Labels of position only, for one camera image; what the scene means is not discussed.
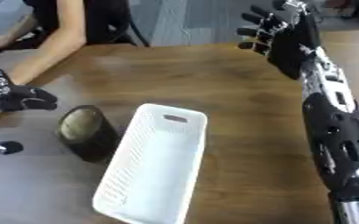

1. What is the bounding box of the black chair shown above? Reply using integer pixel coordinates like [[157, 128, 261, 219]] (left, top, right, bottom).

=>
[[84, 0, 152, 47]]

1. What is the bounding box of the person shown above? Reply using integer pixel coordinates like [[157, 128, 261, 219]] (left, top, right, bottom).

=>
[[0, 0, 89, 86]]

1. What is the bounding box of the black cylindrical can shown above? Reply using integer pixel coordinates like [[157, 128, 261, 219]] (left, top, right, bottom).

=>
[[55, 104, 122, 164]]

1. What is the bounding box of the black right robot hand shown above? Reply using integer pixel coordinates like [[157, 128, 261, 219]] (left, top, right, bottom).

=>
[[236, 0, 322, 81]]

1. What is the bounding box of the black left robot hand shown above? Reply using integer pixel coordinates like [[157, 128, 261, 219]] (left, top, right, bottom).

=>
[[0, 66, 60, 156]]

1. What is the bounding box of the white plastic basket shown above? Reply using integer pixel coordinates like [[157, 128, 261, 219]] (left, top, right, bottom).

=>
[[90, 102, 209, 224]]

